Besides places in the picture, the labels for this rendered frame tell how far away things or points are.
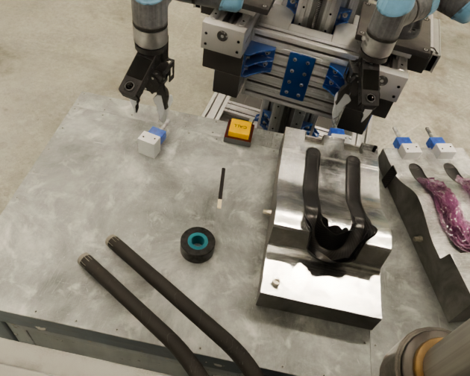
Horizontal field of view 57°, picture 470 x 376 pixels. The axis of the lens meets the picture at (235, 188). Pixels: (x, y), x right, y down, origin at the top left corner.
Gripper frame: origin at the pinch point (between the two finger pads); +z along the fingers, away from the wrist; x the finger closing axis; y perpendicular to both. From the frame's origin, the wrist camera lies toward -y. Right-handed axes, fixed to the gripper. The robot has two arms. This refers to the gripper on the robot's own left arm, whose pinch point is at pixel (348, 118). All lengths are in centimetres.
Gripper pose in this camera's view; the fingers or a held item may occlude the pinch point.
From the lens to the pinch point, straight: 126.0
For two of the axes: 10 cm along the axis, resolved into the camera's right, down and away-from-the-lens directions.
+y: 0.2, -7.6, 6.5
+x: -9.9, -1.1, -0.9
